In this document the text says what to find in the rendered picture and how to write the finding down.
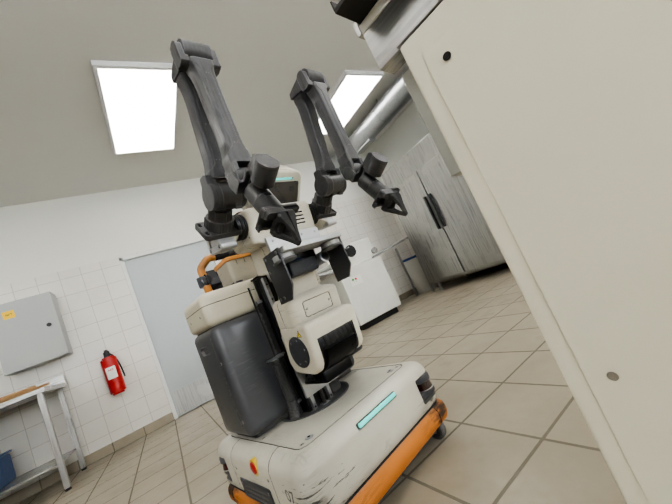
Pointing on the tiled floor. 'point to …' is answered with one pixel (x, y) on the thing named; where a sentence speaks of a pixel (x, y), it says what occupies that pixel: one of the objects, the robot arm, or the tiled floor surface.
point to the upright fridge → (441, 216)
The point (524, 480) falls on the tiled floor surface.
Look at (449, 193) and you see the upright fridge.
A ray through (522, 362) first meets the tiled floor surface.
